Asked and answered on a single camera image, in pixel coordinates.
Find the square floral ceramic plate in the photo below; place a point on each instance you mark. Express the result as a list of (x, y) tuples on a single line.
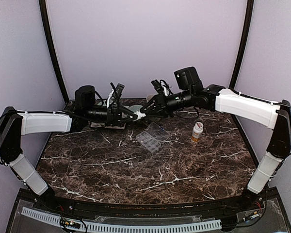
[(106, 126)]

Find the cream mug with coral pattern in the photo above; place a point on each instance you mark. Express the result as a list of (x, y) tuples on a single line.
[(149, 97)]

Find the large orange label pill bottle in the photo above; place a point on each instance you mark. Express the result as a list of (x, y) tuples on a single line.
[(197, 132)]

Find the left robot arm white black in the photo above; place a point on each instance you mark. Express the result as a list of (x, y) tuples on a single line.
[(17, 124)]

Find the right teal ceramic bowl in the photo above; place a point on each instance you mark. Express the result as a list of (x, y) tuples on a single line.
[(135, 108)]

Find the black frame post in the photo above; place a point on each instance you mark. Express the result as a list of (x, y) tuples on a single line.
[(243, 42), (52, 51)]

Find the left black frame post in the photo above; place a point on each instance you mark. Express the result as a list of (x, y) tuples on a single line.
[(52, 51)]

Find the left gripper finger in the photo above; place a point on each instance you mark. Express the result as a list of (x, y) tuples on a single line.
[(126, 112), (125, 120)]

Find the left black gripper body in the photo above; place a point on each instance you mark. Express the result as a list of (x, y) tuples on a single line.
[(110, 118)]

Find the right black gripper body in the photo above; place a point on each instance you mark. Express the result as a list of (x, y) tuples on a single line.
[(169, 106)]

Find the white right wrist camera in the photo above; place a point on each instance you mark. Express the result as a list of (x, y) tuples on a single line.
[(162, 87)]

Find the black front rail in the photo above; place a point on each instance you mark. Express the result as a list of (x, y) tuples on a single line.
[(227, 207)]

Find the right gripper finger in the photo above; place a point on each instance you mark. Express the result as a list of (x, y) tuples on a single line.
[(156, 114), (150, 106)]

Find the right black frame post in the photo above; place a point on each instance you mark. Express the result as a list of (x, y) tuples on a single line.
[(243, 42)]

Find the white slotted cable duct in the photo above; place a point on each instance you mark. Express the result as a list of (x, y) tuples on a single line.
[(122, 225)]

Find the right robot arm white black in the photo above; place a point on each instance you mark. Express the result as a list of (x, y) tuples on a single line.
[(272, 114)]

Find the clear plastic pill organizer box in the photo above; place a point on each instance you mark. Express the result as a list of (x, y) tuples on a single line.
[(154, 136)]

